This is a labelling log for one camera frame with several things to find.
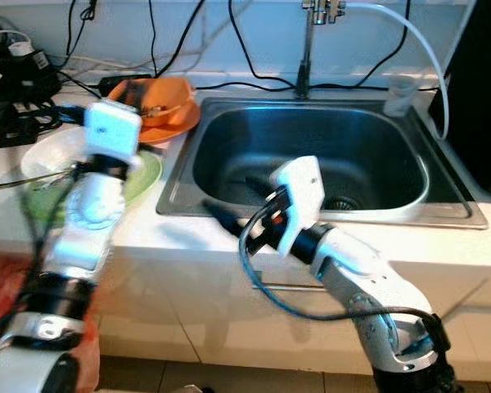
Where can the black labelled power adapter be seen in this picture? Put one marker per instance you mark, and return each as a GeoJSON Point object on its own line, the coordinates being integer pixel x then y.
{"type": "Point", "coordinates": [24, 70]}

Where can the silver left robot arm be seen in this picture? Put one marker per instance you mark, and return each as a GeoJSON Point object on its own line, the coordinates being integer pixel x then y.
{"type": "Point", "coordinates": [90, 213]}

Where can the green plate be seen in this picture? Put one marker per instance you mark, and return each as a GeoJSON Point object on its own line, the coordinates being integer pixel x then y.
{"type": "Point", "coordinates": [147, 176]}

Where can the silver fork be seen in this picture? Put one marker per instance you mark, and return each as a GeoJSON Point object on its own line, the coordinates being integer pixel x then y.
{"type": "Point", "coordinates": [16, 182]}

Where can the white bowl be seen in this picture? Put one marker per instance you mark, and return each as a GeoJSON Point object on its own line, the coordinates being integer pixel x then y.
{"type": "Point", "coordinates": [57, 151]}

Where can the orange bowl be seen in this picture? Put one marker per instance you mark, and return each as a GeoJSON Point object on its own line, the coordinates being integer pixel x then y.
{"type": "Point", "coordinates": [176, 94]}

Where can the red plastic bag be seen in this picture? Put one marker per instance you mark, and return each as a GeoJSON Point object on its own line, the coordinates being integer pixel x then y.
{"type": "Point", "coordinates": [0, 295]}

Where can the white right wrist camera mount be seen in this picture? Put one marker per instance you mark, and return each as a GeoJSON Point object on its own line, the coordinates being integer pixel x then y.
{"type": "Point", "coordinates": [303, 188]}

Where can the white sink counter cabinet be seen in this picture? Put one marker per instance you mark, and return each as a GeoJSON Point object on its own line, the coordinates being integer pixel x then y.
{"type": "Point", "coordinates": [196, 319]}

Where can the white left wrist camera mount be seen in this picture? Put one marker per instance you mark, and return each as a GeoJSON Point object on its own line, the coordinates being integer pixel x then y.
{"type": "Point", "coordinates": [113, 129]}

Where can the metal faucet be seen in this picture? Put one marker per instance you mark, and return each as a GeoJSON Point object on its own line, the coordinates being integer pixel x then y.
{"type": "Point", "coordinates": [303, 70]}

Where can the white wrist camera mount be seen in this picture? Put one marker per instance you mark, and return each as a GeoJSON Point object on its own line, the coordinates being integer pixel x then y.
{"type": "Point", "coordinates": [303, 188]}
{"type": "Point", "coordinates": [113, 129]}

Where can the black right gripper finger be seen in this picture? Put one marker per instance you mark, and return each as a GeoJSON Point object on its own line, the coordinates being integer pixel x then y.
{"type": "Point", "coordinates": [262, 187]}
{"type": "Point", "coordinates": [229, 219]}

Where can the black power strip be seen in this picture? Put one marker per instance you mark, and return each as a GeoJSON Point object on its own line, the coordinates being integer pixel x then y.
{"type": "Point", "coordinates": [8, 127]}

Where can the clear plastic cup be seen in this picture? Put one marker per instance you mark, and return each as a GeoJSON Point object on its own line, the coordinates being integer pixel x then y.
{"type": "Point", "coordinates": [401, 98]}

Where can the stainless steel sink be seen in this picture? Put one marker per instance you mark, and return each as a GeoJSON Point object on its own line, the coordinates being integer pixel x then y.
{"type": "Point", "coordinates": [237, 155]}

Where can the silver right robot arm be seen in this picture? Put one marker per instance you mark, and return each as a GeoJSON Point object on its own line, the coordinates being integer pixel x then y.
{"type": "Point", "coordinates": [360, 262]}

